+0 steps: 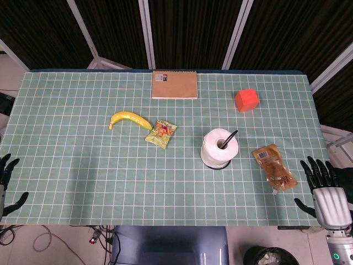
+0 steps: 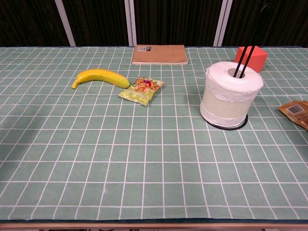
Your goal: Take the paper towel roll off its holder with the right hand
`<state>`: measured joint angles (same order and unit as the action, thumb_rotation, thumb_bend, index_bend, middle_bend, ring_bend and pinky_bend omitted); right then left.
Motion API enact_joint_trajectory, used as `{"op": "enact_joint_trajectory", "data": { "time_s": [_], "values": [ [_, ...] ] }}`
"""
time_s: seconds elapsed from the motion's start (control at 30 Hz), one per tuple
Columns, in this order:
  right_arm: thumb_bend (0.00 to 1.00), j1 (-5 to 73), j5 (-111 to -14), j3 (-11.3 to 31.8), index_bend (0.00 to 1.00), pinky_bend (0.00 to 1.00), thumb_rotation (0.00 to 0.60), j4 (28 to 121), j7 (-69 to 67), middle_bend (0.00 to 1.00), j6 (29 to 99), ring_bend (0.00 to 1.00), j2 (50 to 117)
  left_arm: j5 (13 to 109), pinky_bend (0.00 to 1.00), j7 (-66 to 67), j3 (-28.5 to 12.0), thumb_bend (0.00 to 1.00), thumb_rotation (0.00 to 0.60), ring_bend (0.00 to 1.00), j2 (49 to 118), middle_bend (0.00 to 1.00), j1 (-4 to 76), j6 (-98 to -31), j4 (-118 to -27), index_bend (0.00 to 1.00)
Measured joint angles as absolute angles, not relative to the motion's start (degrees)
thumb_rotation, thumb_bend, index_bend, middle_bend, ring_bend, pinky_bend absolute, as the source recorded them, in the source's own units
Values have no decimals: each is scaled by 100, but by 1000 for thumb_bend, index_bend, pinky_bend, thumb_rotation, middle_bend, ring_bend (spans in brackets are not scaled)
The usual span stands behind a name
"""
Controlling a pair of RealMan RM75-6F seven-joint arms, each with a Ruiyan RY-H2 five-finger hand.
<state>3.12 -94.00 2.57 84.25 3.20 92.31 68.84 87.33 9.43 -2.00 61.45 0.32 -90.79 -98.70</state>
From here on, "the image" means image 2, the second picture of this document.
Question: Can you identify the brown paper envelope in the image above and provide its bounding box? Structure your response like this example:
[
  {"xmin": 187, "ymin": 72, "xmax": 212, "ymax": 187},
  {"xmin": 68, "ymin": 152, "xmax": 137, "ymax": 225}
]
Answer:
[{"xmin": 131, "ymin": 44, "xmax": 189, "ymax": 66}]

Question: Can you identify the grey metal frame post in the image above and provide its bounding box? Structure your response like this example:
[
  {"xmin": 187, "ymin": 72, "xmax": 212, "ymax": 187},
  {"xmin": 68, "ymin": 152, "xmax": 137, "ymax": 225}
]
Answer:
[
  {"xmin": 213, "ymin": 0, "xmax": 234, "ymax": 47},
  {"xmin": 124, "ymin": 0, "xmax": 138, "ymax": 47},
  {"xmin": 54, "ymin": 0, "xmax": 77, "ymax": 47}
]

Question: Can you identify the green white grid tablecloth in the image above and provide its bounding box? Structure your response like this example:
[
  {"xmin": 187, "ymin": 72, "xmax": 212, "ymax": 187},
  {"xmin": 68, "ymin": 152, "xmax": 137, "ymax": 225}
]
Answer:
[{"xmin": 0, "ymin": 45, "xmax": 308, "ymax": 221}]

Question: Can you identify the black wire roll holder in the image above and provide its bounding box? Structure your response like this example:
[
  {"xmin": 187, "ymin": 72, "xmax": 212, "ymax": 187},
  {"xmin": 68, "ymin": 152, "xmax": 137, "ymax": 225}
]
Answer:
[{"xmin": 205, "ymin": 4, "xmax": 271, "ymax": 131}]

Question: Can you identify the red foam cube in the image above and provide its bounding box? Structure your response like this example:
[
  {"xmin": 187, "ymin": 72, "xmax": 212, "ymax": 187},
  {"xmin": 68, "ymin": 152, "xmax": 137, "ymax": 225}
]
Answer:
[{"xmin": 234, "ymin": 45, "xmax": 269, "ymax": 73}]

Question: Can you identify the white paper towel roll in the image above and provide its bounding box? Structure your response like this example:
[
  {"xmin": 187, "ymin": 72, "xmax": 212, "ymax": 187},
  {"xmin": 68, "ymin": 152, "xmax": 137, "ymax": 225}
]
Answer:
[{"xmin": 199, "ymin": 61, "xmax": 264, "ymax": 128}]

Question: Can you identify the brown barcode packet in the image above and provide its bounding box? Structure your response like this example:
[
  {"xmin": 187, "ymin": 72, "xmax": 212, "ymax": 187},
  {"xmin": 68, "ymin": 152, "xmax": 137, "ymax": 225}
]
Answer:
[{"xmin": 278, "ymin": 100, "xmax": 308, "ymax": 131}]

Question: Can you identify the green snack packet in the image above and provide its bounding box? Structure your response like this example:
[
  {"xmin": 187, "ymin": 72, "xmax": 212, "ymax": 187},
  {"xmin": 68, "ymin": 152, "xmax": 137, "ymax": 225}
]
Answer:
[{"xmin": 118, "ymin": 77, "xmax": 165, "ymax": 106}]

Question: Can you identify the yellow banana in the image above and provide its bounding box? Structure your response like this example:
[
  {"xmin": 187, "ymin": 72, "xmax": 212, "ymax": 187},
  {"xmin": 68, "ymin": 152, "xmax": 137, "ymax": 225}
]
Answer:
[{"xmin": 72, "ymin": 68, "xmax": 131, "ymax": 90}]

